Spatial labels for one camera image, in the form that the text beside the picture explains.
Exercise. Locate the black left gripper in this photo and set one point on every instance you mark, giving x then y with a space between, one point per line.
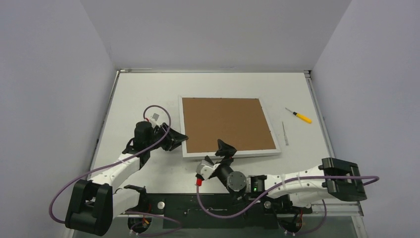
173 140

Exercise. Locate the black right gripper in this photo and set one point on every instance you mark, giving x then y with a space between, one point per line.
222 159

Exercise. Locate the white picture frame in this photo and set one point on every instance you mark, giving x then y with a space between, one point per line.
240 122

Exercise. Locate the clear handle screwdriver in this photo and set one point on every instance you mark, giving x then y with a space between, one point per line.
285 134

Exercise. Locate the yellow handle screwdriver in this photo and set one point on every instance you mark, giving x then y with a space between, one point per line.
300 116

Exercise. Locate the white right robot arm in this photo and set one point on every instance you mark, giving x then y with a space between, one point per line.
333 178

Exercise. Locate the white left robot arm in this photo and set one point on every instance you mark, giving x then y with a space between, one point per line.
111 181

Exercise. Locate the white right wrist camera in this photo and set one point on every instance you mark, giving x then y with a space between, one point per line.
205 170

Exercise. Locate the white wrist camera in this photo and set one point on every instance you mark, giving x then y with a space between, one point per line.
205 170
154 119

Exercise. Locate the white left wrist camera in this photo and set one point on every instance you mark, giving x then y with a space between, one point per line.
154 119

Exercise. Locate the aluminium table front rail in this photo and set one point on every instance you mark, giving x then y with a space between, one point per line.
351 210

